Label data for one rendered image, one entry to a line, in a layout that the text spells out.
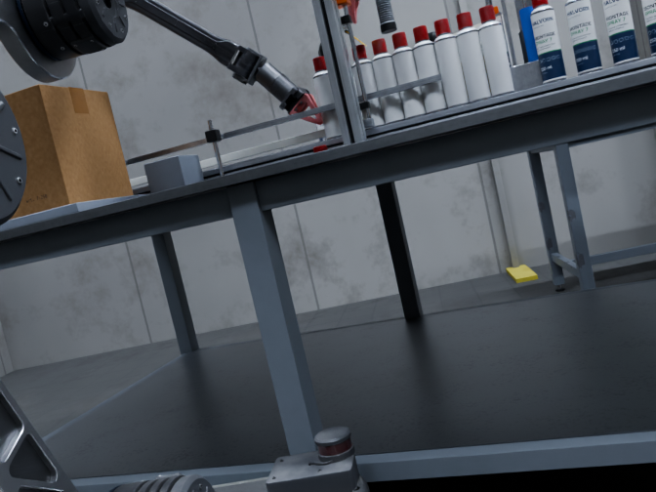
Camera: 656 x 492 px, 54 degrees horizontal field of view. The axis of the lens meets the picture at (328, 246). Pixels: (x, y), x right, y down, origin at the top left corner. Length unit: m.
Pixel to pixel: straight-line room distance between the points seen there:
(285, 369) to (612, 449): 0.61
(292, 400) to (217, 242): 3.15
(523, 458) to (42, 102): 1.22
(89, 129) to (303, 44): 2.82
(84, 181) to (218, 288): 2.95
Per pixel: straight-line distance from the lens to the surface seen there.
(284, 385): 1.33
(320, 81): 1.65
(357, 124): 1.47
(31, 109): 1.58
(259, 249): 1.28
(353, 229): 4.23
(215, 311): 4.50
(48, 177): 1.56
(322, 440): 1.22
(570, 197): 2.82
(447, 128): 1.13
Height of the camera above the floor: 0.76
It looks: 5 degrees down
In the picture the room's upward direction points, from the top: 13 degrees counter-clockwise
